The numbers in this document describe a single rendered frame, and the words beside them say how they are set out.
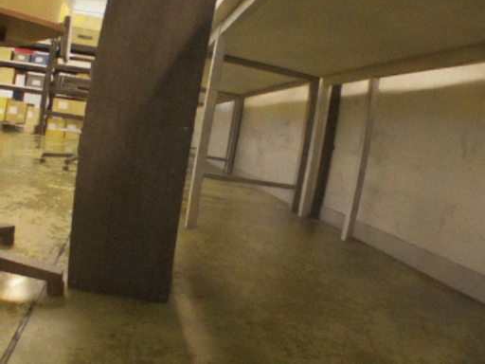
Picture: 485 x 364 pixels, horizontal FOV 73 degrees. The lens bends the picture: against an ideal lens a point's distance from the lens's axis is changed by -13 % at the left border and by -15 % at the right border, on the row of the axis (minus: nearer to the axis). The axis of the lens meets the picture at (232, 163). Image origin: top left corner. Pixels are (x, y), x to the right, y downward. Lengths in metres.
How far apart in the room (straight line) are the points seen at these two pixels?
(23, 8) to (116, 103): 0.28
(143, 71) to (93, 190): 0.28
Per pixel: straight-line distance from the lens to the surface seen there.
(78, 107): 5.99
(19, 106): 6.09
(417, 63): 1.66
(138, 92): 0.81
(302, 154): 2.38
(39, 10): 0.77
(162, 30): 0.83
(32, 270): 0.85
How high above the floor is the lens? 0.39
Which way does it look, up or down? 4 degrees down
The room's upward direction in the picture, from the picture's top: 10 degrees clockwise
